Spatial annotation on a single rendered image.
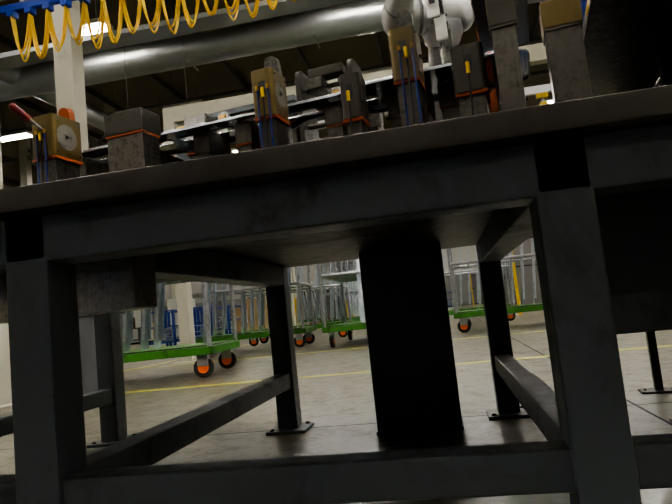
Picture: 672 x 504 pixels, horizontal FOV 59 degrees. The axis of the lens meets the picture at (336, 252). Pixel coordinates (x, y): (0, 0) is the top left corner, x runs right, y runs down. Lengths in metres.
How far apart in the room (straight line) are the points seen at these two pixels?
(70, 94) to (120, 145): 8.18
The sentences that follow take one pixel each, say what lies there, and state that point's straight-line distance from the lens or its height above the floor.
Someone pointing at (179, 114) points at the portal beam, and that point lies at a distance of 8.63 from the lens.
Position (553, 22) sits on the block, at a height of 1.01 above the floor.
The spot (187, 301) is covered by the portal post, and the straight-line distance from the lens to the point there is 8.16.
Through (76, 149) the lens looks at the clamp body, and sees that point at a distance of 1.84.
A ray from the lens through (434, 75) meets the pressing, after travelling 1.53.
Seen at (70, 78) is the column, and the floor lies 4.29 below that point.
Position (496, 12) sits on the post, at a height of 0.95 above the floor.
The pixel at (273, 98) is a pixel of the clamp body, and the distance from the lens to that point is 1.46.
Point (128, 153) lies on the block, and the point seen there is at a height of 0.91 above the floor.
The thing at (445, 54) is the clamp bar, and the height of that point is 1.13.
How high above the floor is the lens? 0.45
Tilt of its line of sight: 6 degrees up
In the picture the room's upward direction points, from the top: 6 degrees counter-clockwise
